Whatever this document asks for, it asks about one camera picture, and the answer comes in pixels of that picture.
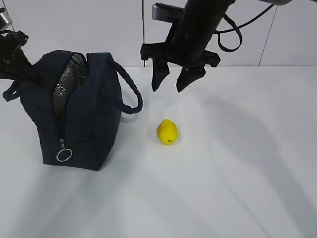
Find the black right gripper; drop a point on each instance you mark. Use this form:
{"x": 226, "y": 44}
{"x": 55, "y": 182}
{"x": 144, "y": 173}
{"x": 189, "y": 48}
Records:
{"x": 186, "y": 42}

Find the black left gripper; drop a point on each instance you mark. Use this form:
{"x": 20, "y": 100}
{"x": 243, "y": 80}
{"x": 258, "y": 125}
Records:
{"x": 13, "y": 63}

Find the yellow lemon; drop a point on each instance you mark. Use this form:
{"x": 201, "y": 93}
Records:
{"x": 167, "y": 132}

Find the dark navy lunch bag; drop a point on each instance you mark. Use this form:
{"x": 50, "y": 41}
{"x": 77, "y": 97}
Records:
{"x": 77, "y": 106}

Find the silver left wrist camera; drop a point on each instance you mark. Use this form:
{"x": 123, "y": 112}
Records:
{"x": 5, "y": 20}

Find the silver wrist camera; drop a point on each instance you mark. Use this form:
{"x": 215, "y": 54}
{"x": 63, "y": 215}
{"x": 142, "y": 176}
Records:
{"x": 5, "y": 20}
{"x": 166, "y": 13}

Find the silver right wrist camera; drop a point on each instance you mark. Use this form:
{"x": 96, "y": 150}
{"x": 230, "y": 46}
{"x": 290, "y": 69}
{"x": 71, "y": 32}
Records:
{"x": 166, "y": 13}

